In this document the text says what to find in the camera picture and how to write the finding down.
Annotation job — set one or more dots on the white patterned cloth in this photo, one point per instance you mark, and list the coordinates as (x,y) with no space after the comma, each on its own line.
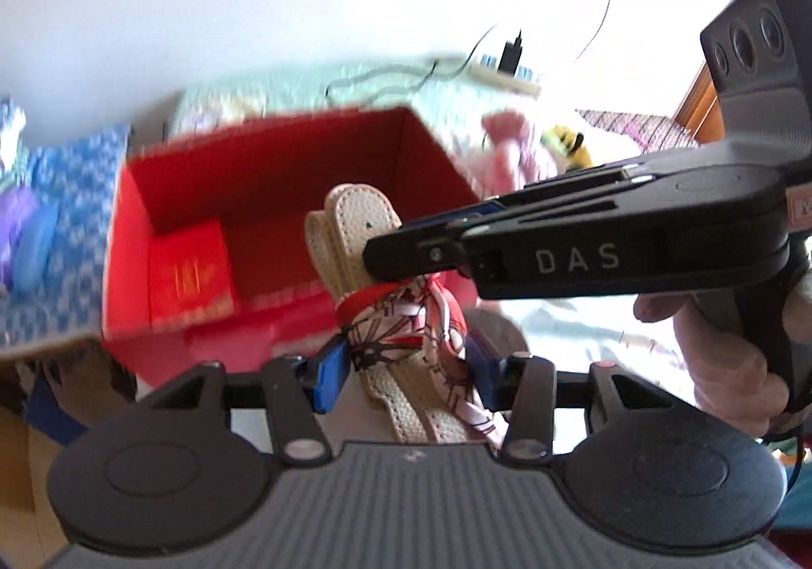
(9,131)

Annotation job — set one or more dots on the red cardboard box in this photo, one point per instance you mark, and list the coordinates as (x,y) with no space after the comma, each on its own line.
(285,194)

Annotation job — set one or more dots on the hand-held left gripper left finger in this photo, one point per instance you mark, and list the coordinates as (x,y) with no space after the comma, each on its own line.
(330,377)

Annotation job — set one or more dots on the green teddy bear pillow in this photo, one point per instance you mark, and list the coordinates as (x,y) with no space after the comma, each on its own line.
(444,99)

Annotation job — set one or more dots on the small red gift box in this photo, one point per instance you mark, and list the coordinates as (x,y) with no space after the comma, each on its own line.
(190,277)

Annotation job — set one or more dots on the purple tissue pack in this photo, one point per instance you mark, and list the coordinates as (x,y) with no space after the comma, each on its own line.
(16,220)

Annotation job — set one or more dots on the brown cardboard box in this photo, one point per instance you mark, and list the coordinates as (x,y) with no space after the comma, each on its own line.
(25,467)

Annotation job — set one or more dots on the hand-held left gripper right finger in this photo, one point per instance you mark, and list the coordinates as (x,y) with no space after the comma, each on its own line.
(482,371)

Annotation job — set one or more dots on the purple patterned cloth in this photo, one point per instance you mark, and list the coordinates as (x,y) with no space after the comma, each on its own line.
(628,128)

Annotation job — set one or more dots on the white power strip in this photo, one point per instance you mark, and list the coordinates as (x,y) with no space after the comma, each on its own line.
(507,80)

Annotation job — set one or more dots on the person's right hand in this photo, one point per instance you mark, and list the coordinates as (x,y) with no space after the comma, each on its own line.
(710,347)

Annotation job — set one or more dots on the blue patterned towel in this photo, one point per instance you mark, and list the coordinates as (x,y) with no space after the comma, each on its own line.
(76,213)

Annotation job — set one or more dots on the pink plush toy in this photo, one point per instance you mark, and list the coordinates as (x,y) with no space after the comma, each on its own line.
(507,150)

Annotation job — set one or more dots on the black charger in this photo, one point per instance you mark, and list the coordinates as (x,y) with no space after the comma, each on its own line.
(511,54)

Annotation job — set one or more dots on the yellow plush toy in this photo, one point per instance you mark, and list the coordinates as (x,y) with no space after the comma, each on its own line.
(568,147)

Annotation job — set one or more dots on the blue glasses case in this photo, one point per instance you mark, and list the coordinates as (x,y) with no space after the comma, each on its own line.
(38,245)

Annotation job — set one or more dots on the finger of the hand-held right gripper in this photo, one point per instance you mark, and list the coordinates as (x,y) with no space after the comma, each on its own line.
(412,252)
(488,207)

